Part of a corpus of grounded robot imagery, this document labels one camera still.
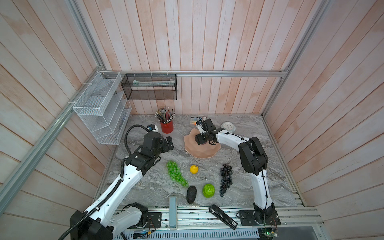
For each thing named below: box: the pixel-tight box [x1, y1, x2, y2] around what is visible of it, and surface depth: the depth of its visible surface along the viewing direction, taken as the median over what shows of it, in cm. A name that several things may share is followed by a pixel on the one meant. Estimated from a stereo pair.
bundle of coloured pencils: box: [155, 106, 176, 124], surface depth 103 cm
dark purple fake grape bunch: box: [219, 163, 233, 197], surface depth 85 cm
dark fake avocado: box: [186, 185, 197, 204], surface depth 80 cm
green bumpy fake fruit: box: [202, 183, 216, 198], surface depth 79 cm
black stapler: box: [209, 204, 238, 230], surface depth 73 cm
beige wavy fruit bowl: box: [184, 128, 221, 159], surface depth 101 cm
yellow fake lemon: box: [190, 164, 199, 175], surface depth 89 cm
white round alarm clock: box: [220, 121, 236, 134], surface depth 113 cm
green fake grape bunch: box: [166, 160, 189, 187], surface depth 87 cm
